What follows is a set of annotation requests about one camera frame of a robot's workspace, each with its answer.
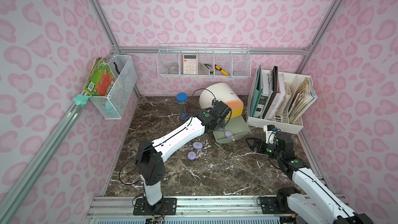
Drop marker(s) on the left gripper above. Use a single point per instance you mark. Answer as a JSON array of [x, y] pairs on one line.
[[222, 120]]

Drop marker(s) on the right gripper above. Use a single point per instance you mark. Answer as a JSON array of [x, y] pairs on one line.
[[258, 144]]

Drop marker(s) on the purple earphone case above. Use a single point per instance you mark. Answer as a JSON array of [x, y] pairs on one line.
[[228, 134], [192, 155], [197, 145]]

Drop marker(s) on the yellow drawer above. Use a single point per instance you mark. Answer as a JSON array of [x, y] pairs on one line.
[[236, 111]]

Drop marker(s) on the green bottom drawer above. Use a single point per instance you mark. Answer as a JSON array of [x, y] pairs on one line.
[[237, 126]]

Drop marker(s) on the orange top drawer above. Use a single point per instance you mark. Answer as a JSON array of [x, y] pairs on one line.
[[235, 104]]

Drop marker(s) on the white drawer cabinet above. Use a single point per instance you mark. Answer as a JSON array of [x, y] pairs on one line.
[[221, 91]]

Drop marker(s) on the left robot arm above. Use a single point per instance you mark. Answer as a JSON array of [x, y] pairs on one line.
[[152, 155]]

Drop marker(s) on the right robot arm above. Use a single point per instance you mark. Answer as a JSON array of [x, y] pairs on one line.
[[326, 207]]

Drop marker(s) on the white file organizer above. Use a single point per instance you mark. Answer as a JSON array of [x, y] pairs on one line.
[[280, 99]]

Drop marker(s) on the grey stapler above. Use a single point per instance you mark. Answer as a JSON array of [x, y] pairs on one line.
[[207, 69]]

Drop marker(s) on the pink white calculator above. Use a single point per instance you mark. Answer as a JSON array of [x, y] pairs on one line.
[[190, 64]]

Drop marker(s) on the clear tape roll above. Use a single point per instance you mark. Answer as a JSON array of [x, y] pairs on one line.
[[173, 70]]

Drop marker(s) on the green red booklet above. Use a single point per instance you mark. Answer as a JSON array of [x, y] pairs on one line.
[[101, 79]]

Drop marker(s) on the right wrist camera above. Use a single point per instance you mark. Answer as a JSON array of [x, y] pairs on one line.
[[270, 132]]

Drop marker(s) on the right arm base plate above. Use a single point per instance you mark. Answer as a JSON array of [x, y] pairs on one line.
[[271, 205]]

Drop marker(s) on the white wire wall shelf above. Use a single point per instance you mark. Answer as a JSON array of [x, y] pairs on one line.
[[235, 59]]

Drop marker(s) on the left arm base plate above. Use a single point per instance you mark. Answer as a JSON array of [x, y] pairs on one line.
[[166, 206]]

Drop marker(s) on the white mesh wall basket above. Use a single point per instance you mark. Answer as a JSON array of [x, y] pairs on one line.
[[113, 106]]

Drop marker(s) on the mint green wall hook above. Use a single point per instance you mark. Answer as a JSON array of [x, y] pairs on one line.
[[81, 99]]

